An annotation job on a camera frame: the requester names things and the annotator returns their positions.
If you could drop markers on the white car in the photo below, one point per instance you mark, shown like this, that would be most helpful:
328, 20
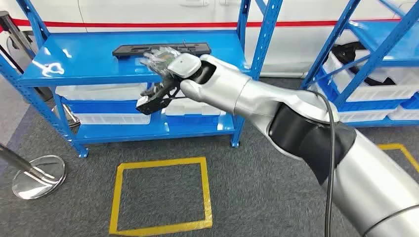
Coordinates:
147, 9

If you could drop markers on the red barrier belt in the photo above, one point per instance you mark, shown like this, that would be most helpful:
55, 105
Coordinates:
131, 24

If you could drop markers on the yellow floor tape square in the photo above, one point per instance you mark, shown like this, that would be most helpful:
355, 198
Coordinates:
163, 163
391, 147

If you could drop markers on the long black plastic panel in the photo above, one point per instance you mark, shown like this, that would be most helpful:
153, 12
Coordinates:
131, 50

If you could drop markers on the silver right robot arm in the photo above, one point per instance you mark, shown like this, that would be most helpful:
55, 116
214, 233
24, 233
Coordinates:
229, 88

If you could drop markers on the blue metal shelf rack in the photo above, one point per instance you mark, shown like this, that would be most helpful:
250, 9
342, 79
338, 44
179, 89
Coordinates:
386, 36
98, 62

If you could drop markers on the black rubber car part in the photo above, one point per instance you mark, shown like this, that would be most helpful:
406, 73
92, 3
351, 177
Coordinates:
347, 52

